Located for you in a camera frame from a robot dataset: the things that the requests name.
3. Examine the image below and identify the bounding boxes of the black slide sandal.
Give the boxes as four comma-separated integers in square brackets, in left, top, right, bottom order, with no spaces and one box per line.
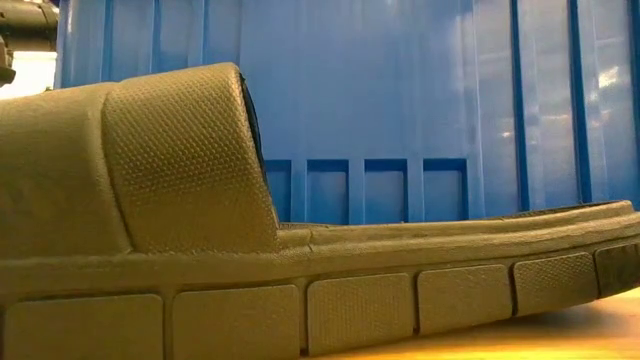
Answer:
[0,62,640,360]

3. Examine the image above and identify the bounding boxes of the blue plastic bin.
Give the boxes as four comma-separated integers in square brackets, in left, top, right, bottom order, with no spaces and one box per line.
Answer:
[53,0,640,226]

